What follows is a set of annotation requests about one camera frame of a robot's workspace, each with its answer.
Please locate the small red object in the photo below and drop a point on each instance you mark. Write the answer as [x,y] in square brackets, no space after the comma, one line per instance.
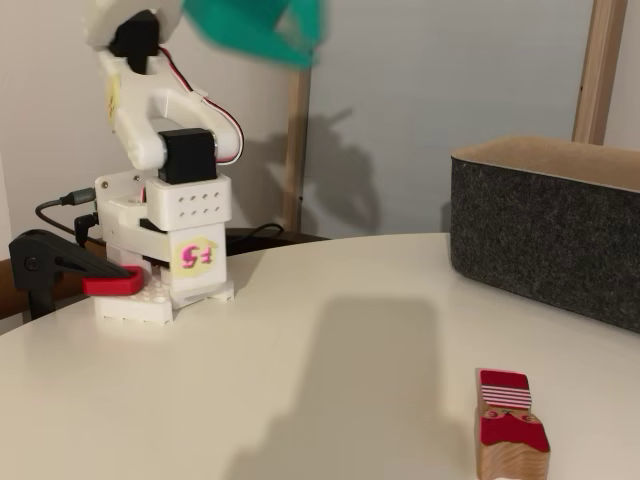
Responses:
[505,425]

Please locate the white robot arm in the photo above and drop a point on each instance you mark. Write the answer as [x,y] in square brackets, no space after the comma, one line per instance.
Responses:
[135,125]

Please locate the dark grey felt basket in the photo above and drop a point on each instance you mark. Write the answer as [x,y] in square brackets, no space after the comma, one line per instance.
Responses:
[525,235]

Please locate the large black red clamp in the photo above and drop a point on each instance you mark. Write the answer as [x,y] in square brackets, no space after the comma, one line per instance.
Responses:
[35,260]

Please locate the light wooden post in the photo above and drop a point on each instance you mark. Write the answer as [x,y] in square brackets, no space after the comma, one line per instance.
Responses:
[597,75]
[297,150]

